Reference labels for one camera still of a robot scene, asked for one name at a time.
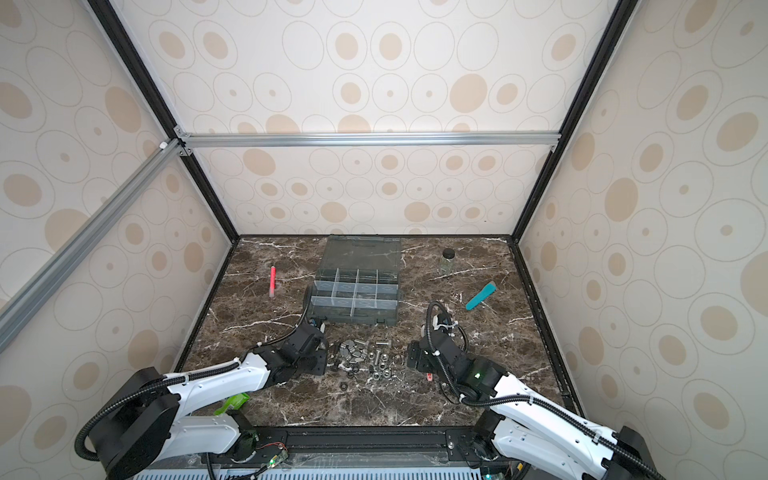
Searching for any cluster of silver hex nuts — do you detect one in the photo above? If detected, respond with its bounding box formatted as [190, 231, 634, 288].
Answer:
[368, 340, 407, 382]

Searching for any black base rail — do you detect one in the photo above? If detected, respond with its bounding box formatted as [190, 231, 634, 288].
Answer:
[113, 424, 625, 480]

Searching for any pink marker pen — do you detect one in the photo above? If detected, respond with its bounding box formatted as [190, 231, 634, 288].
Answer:
[268, 266, 277, 298]

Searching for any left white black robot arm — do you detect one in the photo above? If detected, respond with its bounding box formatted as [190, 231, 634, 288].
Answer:
[74, 319, 328, 479]

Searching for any pile of dark wing nuts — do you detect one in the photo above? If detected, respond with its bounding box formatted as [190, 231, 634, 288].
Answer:
[329, 339, 369, 374]

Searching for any grey compartment organizer box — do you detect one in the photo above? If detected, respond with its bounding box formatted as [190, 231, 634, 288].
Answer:
[307, 236, 402, 326]

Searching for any green plastic packet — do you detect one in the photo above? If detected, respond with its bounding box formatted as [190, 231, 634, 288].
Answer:
[215, 393, 250, 415]

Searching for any horizontal aluminium frame bar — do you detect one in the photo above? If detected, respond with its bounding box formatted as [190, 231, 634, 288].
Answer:
[181, 131, 560, 148]

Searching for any left diagonal aluminium frame bar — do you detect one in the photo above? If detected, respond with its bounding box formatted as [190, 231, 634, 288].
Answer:
[1, 139, 181, 349]

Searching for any small black-lidded glass jar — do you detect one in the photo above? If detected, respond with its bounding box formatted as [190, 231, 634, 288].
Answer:
[440, 248, 456, 276]

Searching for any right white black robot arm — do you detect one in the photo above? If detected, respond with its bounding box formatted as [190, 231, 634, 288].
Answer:
[407, 327, 663, 479]

